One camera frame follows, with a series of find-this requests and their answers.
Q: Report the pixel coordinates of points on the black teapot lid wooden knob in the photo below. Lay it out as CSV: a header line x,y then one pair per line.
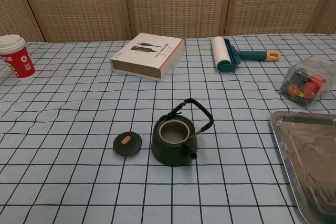
x,y
127,143

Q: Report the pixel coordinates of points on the black cast iron teapot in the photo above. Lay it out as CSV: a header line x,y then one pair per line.
x,y
171,153

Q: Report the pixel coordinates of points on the red paper cup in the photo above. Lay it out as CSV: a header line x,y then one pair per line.
x,y
18,61

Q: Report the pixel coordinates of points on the white cardboard product box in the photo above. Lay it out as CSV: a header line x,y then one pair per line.
x,y
149,53

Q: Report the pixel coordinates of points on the teal lint roller yellow tip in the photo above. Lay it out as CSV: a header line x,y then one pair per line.
x,y
223,56

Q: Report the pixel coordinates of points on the woven rattan folding screen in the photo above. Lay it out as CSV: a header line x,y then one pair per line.
x,y
168,3

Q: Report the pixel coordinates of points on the blue checked tablecloth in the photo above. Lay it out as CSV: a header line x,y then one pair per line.
x,y
78,182

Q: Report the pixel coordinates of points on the clear box with red items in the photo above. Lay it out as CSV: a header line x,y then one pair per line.
x,y
304,79

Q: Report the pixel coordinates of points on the stainless steel tray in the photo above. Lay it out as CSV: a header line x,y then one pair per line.
x,y
309,155

